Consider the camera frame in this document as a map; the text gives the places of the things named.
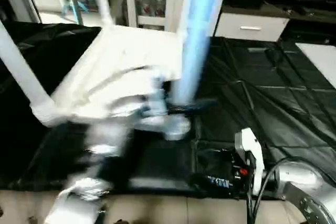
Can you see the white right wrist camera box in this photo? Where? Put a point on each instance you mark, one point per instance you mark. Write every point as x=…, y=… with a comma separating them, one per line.
x=249, y=148

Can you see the teal stand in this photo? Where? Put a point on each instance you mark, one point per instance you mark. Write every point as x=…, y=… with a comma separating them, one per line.
x=76, y=3

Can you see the white plastic table top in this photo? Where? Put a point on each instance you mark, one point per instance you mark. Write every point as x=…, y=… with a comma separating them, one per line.
x=121, y=61

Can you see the black work mat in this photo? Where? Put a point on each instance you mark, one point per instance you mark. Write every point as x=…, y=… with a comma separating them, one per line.
x=273, y=93

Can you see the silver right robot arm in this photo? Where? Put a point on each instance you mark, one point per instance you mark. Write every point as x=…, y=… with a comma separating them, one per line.
x=302, y=187

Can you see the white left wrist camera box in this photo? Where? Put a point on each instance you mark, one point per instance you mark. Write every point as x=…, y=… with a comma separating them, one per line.
x=155, y=98

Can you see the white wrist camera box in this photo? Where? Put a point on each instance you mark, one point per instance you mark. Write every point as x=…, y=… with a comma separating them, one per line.
x=249, y=148
x=155, y=98

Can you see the white drawer unit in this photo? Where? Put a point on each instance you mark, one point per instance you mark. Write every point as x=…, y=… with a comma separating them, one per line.
x=252, y=27

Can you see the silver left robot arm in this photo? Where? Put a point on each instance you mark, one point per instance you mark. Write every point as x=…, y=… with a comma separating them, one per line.
x=100, y=150

